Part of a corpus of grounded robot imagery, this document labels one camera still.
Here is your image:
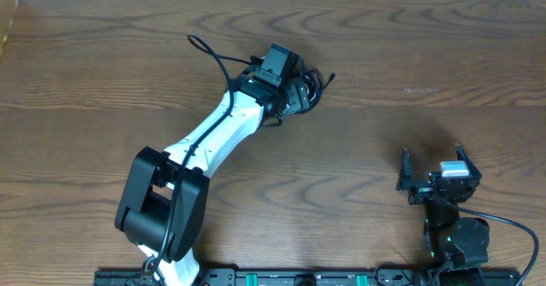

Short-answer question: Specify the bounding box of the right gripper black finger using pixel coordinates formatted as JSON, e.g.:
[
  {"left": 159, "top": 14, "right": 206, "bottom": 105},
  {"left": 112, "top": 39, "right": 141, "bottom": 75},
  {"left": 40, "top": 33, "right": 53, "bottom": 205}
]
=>
[
  {"left": 456, "top": 143, "right": 479, "bottom": 175},
  {"left": 396, "top": 148, "right": 413, "bottom": 191}
]

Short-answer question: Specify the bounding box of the black USB cable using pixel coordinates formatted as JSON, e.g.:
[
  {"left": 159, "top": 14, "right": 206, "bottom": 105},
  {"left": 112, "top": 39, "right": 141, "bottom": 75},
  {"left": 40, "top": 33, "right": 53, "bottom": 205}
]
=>
[{"left": 298, "top": 66, "right": 336, "bottom": 114}]

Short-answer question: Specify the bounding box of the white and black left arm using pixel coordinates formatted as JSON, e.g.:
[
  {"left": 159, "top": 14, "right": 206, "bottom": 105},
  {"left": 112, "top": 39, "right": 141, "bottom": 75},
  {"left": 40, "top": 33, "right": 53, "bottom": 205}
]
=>
[{"left": 114, "top": 53, "right": 325, "bottom": 285}]

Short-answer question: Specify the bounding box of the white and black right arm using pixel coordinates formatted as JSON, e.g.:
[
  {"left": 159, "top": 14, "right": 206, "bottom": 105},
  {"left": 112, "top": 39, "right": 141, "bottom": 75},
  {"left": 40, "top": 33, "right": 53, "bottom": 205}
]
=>
[{"left": 396, "top": 144, "right": 490, "bottom": 285}]

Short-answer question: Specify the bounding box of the brown cardboard panel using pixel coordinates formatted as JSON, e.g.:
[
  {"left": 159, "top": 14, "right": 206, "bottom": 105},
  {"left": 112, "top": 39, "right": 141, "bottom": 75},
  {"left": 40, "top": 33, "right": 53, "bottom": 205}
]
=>
[{"left": 0, "top": 0, "right": 19, "bottom": 54}]

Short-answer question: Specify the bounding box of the black right camera cable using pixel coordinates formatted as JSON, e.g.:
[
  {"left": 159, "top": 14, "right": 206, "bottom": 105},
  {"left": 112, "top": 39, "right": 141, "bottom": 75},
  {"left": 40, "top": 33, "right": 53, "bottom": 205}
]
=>
[{"left": 443, "top": 198, "right": 540, "bottom": 286}]

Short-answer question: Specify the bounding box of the black camera cable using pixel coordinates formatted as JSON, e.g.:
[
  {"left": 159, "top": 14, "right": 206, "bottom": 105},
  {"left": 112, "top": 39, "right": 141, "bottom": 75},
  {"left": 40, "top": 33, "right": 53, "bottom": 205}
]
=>
[
  {"left": 142, "top": 33, "right": 268, "bottom": 278},
  {"left": 443, "top": 198, "right": 540, "bottom": 286}
]

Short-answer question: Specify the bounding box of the black left camera cable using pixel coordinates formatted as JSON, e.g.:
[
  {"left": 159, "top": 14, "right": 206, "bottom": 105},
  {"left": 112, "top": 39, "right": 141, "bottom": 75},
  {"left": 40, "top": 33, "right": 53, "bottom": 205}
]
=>
[{"left": 142, "top": 33, "right": 268, "bottom": 278}]

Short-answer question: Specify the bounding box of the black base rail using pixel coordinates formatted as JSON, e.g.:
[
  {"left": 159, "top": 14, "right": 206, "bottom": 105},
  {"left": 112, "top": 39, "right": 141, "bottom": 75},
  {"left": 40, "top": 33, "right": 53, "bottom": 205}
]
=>
[{"left": 93, "top": 267, "right": 524, "bottom": 286}]

